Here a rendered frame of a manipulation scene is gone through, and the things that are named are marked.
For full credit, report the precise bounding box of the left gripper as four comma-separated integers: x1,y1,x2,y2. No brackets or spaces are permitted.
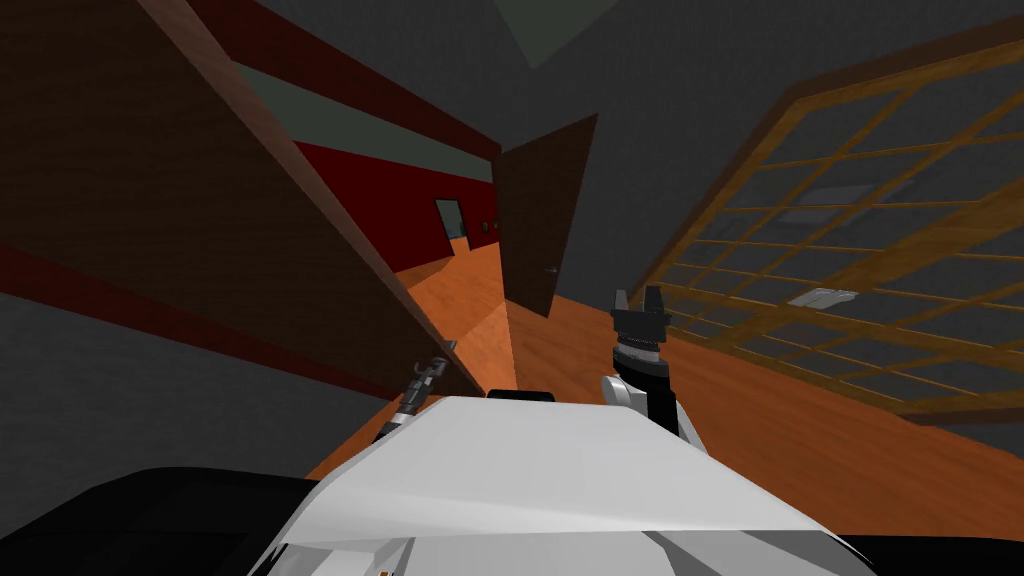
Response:
408,357,450,396

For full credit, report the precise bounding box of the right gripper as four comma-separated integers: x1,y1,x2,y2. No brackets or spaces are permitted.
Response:
610,285,673,348

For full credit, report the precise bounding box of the small dark brown door leaf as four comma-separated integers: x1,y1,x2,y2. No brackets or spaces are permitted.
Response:
491,112,600,320

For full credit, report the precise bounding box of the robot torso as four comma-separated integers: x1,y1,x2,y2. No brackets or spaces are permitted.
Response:
246,388,879,576

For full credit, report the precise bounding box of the wooden lattice window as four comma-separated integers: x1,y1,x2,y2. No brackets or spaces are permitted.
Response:
630,14,1024,427

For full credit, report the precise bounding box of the large brown door leaf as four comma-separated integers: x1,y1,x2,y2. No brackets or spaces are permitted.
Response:
0,0,487,399

